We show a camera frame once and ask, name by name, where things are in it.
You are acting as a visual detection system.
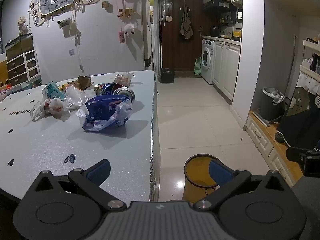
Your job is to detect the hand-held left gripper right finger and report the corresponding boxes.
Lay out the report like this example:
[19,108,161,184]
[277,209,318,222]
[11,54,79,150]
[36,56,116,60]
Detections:
[195,160,288,211]

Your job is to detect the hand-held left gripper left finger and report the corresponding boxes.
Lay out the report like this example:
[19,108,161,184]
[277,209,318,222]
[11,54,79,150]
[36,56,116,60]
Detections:
[32,159,125,211]

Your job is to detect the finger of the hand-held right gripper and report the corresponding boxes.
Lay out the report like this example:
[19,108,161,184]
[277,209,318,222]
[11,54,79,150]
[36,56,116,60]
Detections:
[286,146,313,163]

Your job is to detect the yellow trash bin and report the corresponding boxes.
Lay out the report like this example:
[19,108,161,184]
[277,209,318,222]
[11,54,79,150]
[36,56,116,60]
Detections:
[184,154,222,203]

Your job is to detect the white plastic bag red print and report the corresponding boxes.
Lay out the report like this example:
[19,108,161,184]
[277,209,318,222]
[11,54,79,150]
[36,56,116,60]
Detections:
[30,97,73,122]

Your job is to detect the teal plastic bag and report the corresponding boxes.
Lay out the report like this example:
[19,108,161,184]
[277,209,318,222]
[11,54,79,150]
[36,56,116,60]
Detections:
[41,81,66,101]

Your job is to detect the paper ball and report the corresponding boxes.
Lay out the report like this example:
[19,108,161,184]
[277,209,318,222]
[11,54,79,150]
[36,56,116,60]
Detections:
[114,72,134,86]

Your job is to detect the grey trash bin with liner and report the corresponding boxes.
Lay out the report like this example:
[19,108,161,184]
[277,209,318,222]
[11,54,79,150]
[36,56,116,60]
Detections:
[262,87,286,122]

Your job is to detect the dark printed cloth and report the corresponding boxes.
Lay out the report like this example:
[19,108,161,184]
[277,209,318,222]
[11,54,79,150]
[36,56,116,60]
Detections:
[276,86,320,151]

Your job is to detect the low wooden top cabinet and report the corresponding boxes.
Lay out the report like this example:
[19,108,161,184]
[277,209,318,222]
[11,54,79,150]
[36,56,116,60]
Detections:
[246,110,305,188]

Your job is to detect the grey flat board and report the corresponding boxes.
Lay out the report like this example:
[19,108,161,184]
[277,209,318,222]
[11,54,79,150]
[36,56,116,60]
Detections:
[252,111,271,127]

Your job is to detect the blue plastic bag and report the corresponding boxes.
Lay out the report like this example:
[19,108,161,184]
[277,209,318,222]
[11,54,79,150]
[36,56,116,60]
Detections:
[76,95,133,132]

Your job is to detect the clear plastic bag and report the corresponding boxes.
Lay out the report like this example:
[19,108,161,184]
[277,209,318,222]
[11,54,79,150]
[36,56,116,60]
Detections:
[64,85,87,111]

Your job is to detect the blue soda can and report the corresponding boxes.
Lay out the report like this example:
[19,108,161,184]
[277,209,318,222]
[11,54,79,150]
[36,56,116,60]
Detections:
[100,82,136,103]

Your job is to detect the brown cardboard piece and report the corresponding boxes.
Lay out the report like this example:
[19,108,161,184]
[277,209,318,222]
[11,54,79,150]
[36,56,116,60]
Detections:
[67,75,95,91]

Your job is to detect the white kitchen base cabinet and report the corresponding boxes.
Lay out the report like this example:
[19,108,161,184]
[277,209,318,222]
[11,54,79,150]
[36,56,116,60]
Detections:
[212,39,242,103]

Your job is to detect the black storage box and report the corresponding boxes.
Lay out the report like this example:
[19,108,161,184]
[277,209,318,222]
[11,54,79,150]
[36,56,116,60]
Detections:
[160,67,175,84]

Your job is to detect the white washing machine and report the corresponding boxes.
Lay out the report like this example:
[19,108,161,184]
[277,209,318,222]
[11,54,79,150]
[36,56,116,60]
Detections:
[200,39,216,85]

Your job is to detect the brown wooden door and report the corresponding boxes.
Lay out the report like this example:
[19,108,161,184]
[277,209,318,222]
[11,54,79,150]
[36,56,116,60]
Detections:
[159,0,205,72]

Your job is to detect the white drawer cabinet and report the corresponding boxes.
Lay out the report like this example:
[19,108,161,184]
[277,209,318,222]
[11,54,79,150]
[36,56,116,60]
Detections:
[5,50,40,87]

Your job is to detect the white hanging plush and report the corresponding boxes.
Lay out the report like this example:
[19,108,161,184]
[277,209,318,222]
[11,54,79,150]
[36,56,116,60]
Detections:
[122,23,136,37]

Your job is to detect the glass tank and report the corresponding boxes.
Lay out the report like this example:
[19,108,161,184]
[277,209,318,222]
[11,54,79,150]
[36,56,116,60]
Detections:
[5,33,34,62]

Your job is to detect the hanging cloth bag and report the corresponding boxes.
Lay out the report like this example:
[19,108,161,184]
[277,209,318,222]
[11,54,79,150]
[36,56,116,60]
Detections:
[180,1,194,40]

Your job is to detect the dried flower bunch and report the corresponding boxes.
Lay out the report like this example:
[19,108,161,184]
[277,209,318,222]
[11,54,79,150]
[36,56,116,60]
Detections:
[17,17,28,36]

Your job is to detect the black range hood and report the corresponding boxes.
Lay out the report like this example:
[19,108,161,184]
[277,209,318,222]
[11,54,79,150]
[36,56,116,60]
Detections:
[203,0,237,12]

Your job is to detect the hanging kitchen utensils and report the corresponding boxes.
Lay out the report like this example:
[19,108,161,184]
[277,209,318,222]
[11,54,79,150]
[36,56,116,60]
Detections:
[161,0,173,22]

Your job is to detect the white wall shelf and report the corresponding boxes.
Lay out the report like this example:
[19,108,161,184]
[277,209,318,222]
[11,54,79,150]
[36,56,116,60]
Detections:
[299,38,320,82]

